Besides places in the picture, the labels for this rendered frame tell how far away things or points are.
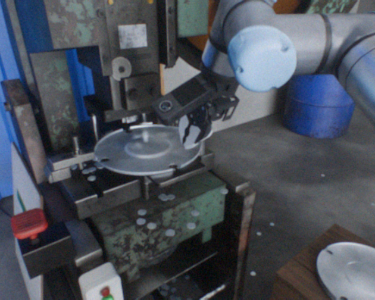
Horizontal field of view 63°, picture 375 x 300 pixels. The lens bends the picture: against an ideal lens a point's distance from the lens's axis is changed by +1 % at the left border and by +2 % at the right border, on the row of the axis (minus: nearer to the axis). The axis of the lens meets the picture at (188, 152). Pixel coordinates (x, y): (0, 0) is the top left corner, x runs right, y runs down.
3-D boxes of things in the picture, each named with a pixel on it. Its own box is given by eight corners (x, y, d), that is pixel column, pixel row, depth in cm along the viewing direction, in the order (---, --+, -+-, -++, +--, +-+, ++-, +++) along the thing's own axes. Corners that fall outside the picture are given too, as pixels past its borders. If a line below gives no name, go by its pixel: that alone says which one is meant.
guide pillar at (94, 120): (102, 144, 95) (96, 102, 89) (95, 146, 94) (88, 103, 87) (100, 142, 97) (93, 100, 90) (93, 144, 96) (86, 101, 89)
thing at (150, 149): (80, 141, 87) (79, 138, 87) (166, 119, 102) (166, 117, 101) (121, 189, 66) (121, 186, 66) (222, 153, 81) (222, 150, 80)
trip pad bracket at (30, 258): (86, 292, 73) (71, 231, 64) (42, 315, 68) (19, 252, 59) (78, 275, 78) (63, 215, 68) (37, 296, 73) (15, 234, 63)
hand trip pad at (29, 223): (56, 251, 63) (48, 222, 60) (24, 264, 60) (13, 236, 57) (48, 231, 68) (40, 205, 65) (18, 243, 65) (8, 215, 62)
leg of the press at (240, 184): (254, 314, 124) (288, 102, 81) (233, 330, 118) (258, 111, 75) (146, 200, 190) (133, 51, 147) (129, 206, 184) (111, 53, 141)
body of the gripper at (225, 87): (230, 122, 63) (254, 74, 54) (199, 133, 58) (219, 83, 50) (208, 99, 66) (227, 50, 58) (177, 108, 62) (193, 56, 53)
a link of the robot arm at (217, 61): (228, 60, 46) (197, 31, 50) (218, 84, 50) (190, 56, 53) (260, 53, 50) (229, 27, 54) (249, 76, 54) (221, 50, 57)
